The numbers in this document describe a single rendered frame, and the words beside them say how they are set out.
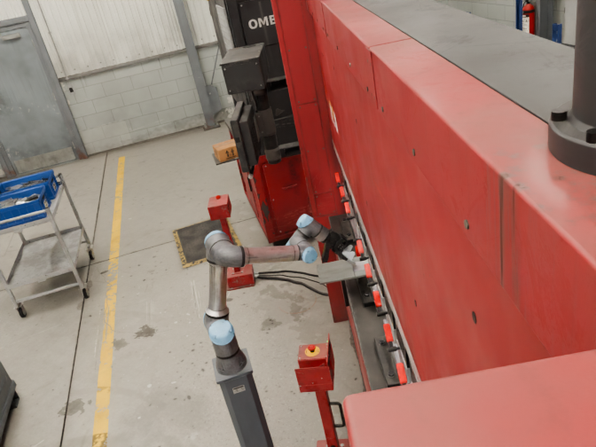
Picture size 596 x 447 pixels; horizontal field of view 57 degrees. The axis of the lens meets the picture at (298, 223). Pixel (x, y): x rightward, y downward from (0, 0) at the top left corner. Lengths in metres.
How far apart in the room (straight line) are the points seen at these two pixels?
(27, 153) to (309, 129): 6.92
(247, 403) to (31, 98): 7.41
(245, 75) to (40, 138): 6.53
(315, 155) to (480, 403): 3.19
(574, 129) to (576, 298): 0.18
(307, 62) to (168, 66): 6.18
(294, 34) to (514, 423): 3.06
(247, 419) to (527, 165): 2.48
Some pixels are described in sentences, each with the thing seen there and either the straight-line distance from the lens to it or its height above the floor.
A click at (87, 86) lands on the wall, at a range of 9.43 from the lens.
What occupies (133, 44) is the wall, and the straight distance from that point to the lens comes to 9.28.
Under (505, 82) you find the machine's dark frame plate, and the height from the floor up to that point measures 2.30.
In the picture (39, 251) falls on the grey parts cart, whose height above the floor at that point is 0.33.
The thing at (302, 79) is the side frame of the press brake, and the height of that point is 1.80.
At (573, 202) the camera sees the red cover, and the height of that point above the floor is 2.30.
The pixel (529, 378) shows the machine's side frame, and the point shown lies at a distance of 0.35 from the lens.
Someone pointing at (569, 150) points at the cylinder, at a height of 2.32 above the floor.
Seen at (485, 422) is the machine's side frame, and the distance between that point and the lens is 0.32.
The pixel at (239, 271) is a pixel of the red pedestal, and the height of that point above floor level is 0.13.
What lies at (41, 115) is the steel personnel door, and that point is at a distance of 9.57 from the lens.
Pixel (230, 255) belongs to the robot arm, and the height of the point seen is 1.36.
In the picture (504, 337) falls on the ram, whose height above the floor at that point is 2.06.
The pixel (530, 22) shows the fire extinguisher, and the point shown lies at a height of 1.02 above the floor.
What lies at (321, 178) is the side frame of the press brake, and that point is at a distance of 3.53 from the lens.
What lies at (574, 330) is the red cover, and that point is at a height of 2.22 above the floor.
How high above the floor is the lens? 2.54
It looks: 27 degrees down
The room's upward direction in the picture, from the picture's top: 12 degrees counter-clockwise
